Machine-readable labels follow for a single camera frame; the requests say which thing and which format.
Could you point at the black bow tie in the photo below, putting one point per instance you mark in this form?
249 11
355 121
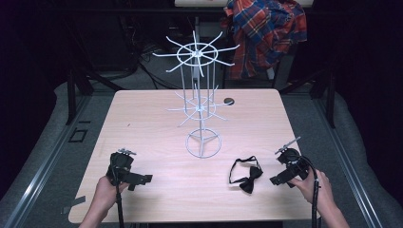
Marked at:
250 179

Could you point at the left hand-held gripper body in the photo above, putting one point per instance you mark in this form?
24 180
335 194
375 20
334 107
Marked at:
120 166

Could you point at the black metal stand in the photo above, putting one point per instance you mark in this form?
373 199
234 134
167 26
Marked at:
71 95
329 95

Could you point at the grey tape strip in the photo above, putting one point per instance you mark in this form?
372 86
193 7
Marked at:
74 204

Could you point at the aluminium floor rail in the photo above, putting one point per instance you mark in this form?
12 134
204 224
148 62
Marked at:
347 164
44 167

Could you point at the person's right hand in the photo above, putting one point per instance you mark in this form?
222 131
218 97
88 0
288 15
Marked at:
312 190

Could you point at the black round table grommet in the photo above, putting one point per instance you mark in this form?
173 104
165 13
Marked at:
228 101

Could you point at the red blue plaid shirt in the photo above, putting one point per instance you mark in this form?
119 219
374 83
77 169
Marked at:
266 34

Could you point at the person's left hand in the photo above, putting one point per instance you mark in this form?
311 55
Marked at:
106 191

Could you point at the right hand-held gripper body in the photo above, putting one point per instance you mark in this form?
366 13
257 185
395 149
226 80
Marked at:
293 163

